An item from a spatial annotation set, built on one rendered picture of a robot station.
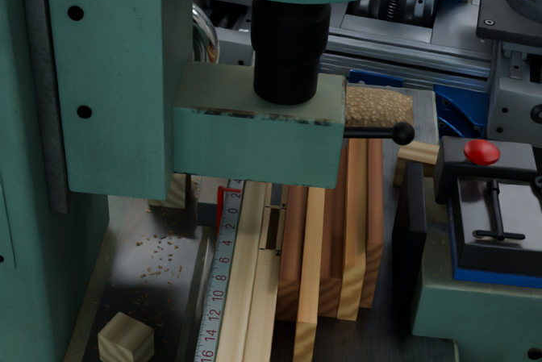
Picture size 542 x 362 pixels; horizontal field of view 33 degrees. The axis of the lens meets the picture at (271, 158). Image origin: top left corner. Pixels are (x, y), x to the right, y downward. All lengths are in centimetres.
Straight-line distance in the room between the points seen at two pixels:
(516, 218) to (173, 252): 38
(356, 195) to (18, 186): 29
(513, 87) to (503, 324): 61
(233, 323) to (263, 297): 5
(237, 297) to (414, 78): 81
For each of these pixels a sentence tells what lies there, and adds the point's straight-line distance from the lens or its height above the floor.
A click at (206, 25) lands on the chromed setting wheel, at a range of 86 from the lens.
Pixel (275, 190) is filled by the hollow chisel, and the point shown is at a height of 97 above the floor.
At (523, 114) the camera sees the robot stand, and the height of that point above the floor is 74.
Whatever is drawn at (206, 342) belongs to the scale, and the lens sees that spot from 70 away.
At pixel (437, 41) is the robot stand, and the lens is 151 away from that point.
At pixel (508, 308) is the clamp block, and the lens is 77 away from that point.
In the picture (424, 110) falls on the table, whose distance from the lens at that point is 104.
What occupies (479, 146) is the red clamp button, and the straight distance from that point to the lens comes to 79.
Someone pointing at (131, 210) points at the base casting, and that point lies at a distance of 103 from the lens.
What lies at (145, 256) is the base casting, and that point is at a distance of 98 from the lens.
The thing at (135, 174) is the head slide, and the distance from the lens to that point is 72.
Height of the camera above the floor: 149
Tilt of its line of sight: 39 degrees down
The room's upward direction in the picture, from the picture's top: 4 degrees clockwise
